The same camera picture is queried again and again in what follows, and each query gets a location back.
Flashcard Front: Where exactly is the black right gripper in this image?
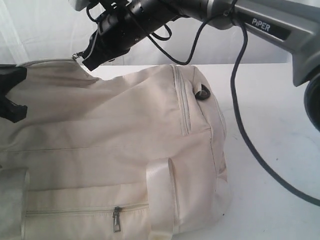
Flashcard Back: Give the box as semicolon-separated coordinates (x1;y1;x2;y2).
81;4;160;71

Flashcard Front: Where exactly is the beige duffel bag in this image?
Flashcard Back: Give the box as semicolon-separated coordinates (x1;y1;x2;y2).
0;59;231;240

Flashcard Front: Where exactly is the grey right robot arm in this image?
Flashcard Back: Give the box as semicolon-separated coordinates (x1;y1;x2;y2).
70;0;320;128

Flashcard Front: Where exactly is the white backdrop curtain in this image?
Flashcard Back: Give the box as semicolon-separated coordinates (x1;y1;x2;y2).
0;0;291;65

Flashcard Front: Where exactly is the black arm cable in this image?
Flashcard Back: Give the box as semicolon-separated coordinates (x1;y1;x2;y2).
86;0;320;205

